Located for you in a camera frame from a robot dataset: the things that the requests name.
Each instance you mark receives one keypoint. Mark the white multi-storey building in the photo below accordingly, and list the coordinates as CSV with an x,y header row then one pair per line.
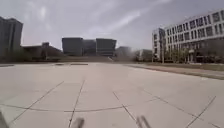
x,y
193,33

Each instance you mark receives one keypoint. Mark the pale concrete slab plaza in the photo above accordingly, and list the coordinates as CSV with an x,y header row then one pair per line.
x,y
106,86

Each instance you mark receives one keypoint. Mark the dark twin-block building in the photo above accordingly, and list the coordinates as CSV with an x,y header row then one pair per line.
x,y
88,46

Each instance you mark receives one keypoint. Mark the robot's own part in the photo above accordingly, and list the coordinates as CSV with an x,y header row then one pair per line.
x,y
79,123
143,122

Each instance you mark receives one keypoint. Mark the row of small trees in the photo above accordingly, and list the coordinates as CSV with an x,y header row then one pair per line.
x,y
186,55

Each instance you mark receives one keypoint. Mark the tall grey building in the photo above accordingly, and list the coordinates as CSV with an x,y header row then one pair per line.
x,y
10,35

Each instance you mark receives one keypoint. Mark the low dark building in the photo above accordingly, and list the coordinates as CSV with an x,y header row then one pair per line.
x,y
41,51

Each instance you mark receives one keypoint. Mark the wide stone stairs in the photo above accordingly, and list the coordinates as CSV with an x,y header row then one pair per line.
x,y
83,59

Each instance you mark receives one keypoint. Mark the small pale building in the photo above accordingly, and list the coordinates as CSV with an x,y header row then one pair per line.
x,y
144,54

